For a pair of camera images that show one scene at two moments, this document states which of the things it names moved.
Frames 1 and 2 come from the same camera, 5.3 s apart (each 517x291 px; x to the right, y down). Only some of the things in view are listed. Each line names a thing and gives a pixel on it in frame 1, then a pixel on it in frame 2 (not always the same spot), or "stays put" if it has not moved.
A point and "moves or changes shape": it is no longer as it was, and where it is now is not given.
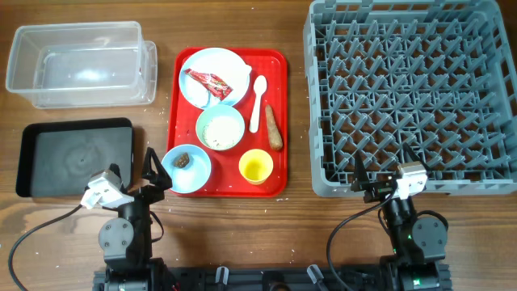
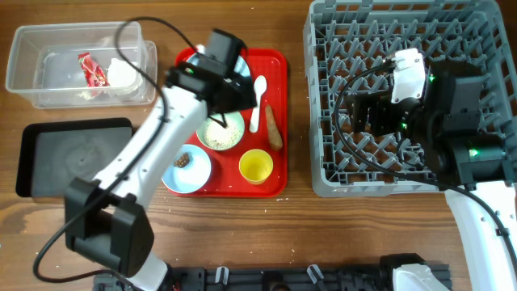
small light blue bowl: [188, 167] stays put
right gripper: [360, 182] -> [359, 117]
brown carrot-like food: [275, 132] stays put
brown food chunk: [182, 161] stays put
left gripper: [153, 193] -> [240, 92]
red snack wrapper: [212, 83] moves or changes shape
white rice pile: [221, 132] stays put
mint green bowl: [220, 127] stays put
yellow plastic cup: [255, 166] stays put
